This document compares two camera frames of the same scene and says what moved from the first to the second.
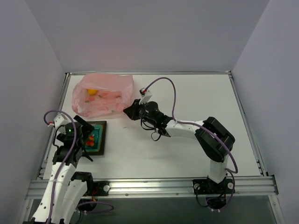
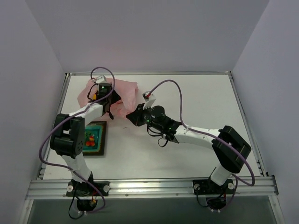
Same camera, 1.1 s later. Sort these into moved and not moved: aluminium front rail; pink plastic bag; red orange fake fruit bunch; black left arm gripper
Moved: pink plastic bag; black left arm gripper
Not moved: aluminium front rail; red orange fake fruit bunch
